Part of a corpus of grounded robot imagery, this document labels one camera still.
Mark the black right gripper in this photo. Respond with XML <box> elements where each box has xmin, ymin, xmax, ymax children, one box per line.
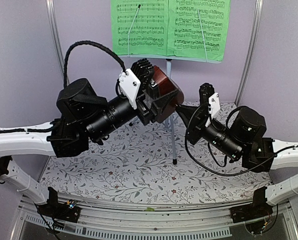
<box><xmin>176</xmin><ymin>103</ymin><xmax>244</xmax><ymax>160</ymax></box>

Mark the dark red metronome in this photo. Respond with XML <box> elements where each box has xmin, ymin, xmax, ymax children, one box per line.
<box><xmin>148</xmin><ymin>65</ymin><xmax>184</xmax><ymax>123</ymax></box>

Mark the green sheet music page one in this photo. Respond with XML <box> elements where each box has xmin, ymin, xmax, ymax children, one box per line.
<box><xmin>110</xmin><ymin>0</ymin><xmax>169</xmax><ymax>56</ymax></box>

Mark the green sheet music stack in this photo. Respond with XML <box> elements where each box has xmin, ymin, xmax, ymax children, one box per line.
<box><xmin>167</xmin><ymin>0</ymin><xmax>231</xmax><ymax>63</ymax></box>

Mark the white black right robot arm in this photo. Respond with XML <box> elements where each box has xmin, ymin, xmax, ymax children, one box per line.
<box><xmin>176</xmin><ymin>104</ymin><xmax>298</xmax><ymax>222</ymax></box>

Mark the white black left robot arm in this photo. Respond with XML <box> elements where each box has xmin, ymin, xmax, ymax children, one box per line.
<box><xmin>0</xmin><ymin>78</ymin><xmax>184</xmax><ymax>223</ymax></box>

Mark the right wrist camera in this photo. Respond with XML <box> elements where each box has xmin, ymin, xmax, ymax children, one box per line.
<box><xmin>199</xmin><ymin>82</ymin><xmax>220</xmax><ymax>128</ymax></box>

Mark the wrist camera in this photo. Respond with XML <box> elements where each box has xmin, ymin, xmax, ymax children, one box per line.
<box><xmin>118</xmin><ymin>58</ymin><xmax>154</xmax><ymax>110</ymax></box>
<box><xmin>199</xmin><ymin>82</ymin><xmax>220</xmax><ymax>128</ymax></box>

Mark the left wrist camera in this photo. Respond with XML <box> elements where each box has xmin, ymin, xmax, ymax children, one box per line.
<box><xmin>118</xmin><ymin>58</ymin><xmax>154</xmax><ymax>110</ymax></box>

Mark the aluminium front rail frame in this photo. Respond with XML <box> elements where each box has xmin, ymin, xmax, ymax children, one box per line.
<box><xmin>10</xmin><ymin>196</ymin><xmax>298</xmax><ymax>240</ymax></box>

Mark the aluminium corner post right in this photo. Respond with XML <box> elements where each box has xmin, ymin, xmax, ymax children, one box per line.
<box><xmin>235</xmin><ymin>0</ymin><xmax>264</xmax><ymax>106</ymax></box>

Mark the aluminium corner post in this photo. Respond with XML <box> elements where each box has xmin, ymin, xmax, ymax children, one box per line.
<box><xmin>45</xmin><ymin>0</ymin><xmax>65</xmax><ymax>79</ymax></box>
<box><xmin>235</xmin><ymin>0</ymin><xmax>264</xmax><ymax>106</ymax></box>

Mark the aluminium corner post left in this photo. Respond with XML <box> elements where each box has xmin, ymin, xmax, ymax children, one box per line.
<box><xmin>45</xmin><ymin>0</ymin><xmax>65</xmax><ymax>79</ymax></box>

